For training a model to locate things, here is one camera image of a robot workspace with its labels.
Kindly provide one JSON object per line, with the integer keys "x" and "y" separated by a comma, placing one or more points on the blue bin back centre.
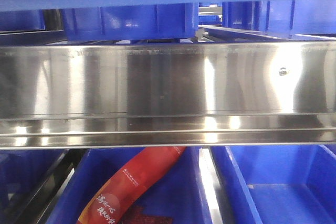
{"x": 162, "y": 21}

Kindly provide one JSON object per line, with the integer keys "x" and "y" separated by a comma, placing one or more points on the blue bin holding package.
{"x": 179, "y": 194}

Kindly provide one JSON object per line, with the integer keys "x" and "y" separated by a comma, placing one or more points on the empty blue bin lower right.
{"x": 278, "y": 183}

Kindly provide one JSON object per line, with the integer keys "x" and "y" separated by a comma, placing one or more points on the blue bin back right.
{"x": 293, "y": 17}

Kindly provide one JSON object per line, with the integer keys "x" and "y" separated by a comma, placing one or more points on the blue bin lower left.
{"x": 21, "y": 172}

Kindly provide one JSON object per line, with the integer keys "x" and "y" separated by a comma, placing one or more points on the steel divider bar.
{"x": 214, "y": 193}

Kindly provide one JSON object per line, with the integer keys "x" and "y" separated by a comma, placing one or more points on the red snack package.
{"x": 130, "y": 182}

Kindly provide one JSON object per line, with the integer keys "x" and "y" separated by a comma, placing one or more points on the black divider bar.
{"x": 40, "y": 203}

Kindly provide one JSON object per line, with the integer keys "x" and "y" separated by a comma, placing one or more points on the stainless steel shelf rail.
{"x": 167, "y": 94}

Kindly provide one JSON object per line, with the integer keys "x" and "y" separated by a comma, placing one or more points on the rail screw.
{"x": 283, "y": 71}

